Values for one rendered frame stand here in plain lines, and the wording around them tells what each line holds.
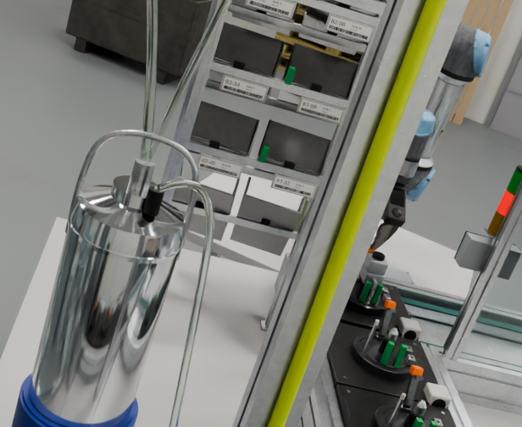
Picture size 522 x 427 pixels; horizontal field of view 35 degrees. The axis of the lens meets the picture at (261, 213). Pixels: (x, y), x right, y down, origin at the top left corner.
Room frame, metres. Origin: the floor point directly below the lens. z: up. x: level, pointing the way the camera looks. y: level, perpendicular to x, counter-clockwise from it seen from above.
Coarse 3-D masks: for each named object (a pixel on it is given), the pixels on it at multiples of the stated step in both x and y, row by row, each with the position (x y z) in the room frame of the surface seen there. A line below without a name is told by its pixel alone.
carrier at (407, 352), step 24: (336, 336) 1.58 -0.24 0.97; (360, 336) 1.58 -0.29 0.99; (384, 336) 1.55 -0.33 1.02; (336, 360) 1.49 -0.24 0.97; (360, 360) 1.50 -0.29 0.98; (384, 360) 1.50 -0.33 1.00; (408, 360) 1.53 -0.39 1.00; (336, 384) 1.41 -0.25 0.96; (360, 384) 1.43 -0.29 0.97; (384, 384) 1.46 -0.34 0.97; (432, 384) 1.48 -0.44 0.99
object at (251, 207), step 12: (252, 204) 1.67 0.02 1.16; (264, 204) 1.65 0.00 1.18; (276, 204) 1.65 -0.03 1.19; (300, 204) 1.71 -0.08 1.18; (240, 216) 1.73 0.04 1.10; (252, 216) 1.71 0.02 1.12; (264, 216) 1.70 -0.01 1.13; (276, 216) 1.68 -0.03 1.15; (288, 216) 1.67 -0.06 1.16; (240, 228) 1.78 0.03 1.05; (288, 228) 1.71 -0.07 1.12; (240, 240) 1.83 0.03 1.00; (252, 240) 1.81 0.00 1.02; (264, 240) 1.79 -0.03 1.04; (276, 240) 1.78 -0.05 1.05; (276, 252) 1.83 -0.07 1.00
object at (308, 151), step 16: (272, 128) 1.60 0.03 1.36; (288, 128) 1.60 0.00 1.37; (272, 144) 1.58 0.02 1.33; (288, 144) 1.59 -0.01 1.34; (304, 144) 1.59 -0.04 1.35; (320, 144) 1.60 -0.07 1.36; (272, 160) 1.59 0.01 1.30; (288, 160) 1.57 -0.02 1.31; (304, 160) 1.58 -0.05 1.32; (320, 160) 1.58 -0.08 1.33; (288, 176) 1.76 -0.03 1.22
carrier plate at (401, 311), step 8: (392, 288) 1.92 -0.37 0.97; (392, 296) 1.87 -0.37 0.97; (400, 296) 1.89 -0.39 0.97; (400, 304) 1.84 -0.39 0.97; (344, 312) 1.70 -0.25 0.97; (352, 312) 1.72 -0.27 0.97; (392, 312) 1.79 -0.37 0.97; (400, 312) 1.80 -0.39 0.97; (344, 320) 1.67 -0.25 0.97; (352, 320) 1.68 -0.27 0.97; (360, 320) 1.69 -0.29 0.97; (368, 320) 1.70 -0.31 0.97; (392, 320) 1.74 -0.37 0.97; (368, 328) 1.68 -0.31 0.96; (376, 328) 1.68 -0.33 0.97; (392, 328) 1.71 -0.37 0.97; (400, 336) 1.69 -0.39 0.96
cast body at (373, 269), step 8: (368, 256) 1.80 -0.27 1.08; (376, 256) 1.79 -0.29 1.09; (384, 256) 1.80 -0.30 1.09; (368, 264) 1.78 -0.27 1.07; (376, 264) 1.77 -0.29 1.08; (384, 264) 1.78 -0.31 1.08; (360, 272) 1.81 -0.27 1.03; (368, 272) 1.77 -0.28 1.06; (376, 272) 1.77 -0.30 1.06; (384, 272) 1.78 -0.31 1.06; (368, 280) 1.77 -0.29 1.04; (376, 280) 1.76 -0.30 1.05
